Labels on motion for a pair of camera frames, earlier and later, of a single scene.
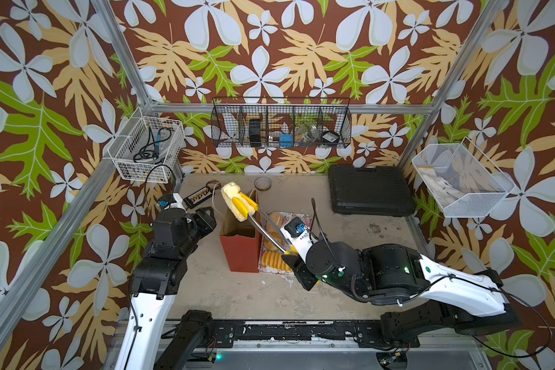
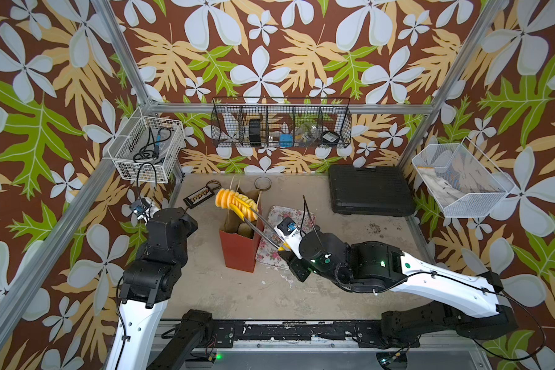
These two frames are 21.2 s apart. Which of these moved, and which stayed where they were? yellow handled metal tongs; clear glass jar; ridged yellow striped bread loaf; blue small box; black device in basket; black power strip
Moved: yellow handled metal tongs; ridged yellow striped bread loaf
Stayed: blue small box; black power strip; black device in basket; clear glass jar
